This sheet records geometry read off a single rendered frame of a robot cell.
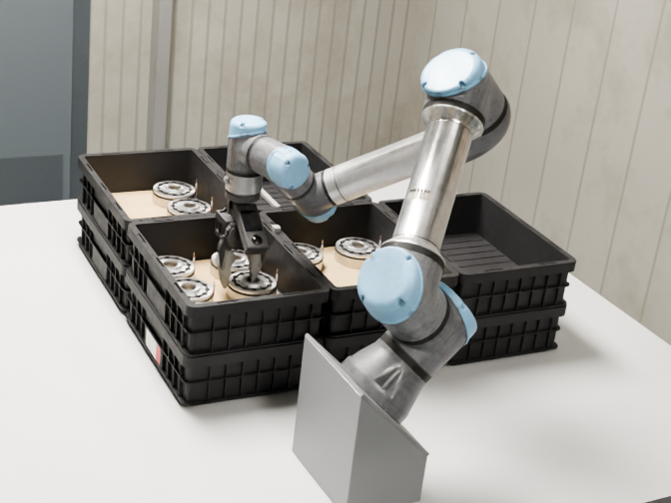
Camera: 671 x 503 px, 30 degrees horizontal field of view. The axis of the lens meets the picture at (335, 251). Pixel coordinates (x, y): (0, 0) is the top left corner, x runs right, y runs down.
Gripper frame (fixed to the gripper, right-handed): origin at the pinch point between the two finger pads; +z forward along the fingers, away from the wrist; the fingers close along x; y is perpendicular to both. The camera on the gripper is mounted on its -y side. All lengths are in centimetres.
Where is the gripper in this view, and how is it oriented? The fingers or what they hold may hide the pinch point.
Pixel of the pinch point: (239, 282)
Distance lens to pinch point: 261.7
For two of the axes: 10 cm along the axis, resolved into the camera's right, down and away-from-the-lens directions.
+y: -4.1, -4.2, 8.1
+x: -9.0, 0.9, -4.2
